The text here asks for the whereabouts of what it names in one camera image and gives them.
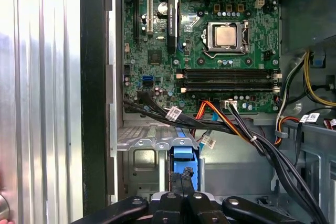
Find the metal disk bay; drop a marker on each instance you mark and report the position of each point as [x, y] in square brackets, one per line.
[141, 161]

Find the white expansion slot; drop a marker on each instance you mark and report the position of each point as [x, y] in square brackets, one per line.
[149, 3]

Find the black RAM slot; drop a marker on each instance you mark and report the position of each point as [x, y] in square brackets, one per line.
[228, 73]
[228, 86]

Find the metal socket cover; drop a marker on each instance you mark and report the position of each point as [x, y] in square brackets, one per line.
[210, 36]

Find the black PC case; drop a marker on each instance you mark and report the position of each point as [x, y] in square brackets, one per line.
[92, 77]

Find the black expansion slot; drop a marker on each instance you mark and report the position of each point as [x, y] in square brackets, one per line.
[135, 11]

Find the green motherboard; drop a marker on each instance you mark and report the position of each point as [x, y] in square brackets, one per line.
[168, 82]

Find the metal optical drive cage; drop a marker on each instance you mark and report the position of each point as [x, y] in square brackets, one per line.
[320, 166]

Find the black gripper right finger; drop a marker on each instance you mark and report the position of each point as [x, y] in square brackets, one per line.
[202, 208]

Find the silver CPU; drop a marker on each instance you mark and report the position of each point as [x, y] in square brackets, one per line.
[225, 35]

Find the black graphics card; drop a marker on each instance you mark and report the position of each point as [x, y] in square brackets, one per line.
[173, 11]

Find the hard disk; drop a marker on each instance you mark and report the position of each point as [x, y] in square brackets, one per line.
[183, 151]

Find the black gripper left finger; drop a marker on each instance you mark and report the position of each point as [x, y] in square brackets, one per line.
[168, 208]

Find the CPU socket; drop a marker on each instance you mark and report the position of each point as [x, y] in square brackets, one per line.
[225, 49]

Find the silver coin battery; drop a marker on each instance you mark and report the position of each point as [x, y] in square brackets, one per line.
[163, 8]

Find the metal locking lever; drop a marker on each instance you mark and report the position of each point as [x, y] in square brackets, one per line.
[247, 41]

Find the grey power supply unit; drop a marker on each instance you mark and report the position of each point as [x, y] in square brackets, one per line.
[307, 11]

